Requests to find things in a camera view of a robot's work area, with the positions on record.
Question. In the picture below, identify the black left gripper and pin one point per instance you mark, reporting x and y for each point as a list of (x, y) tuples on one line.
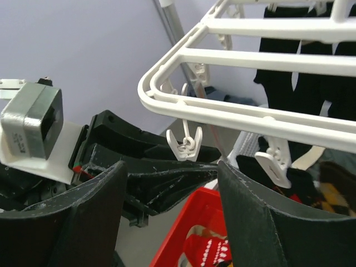
[(97, 144)]

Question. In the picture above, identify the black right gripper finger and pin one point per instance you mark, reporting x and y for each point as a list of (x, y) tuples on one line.
[(265, 228)]

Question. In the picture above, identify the black red argyle sock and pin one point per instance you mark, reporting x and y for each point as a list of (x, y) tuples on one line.
[(204, 247)]

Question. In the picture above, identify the brown yellow argyle sock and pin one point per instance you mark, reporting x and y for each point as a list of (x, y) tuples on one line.
[(337, 189)]

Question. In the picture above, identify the red plastic bin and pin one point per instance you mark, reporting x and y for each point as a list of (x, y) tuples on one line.
[(202, 208)]

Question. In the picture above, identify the white clothes peg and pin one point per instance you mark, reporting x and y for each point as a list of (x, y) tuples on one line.
[(190, 147)]

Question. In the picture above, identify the white plastic laundry basket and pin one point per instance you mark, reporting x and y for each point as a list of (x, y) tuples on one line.
[(247, 143)]

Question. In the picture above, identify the blue crumpled cloth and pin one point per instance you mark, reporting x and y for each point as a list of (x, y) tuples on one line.
[(214, 94)]

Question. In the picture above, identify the black sock white stripes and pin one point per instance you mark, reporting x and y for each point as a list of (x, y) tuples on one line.
[(313, 88)]

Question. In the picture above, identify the white metal drying rack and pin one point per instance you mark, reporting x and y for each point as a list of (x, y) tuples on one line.
[(173, 27)]

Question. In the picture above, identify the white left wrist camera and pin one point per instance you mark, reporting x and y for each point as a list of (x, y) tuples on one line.
[(35, 137)]

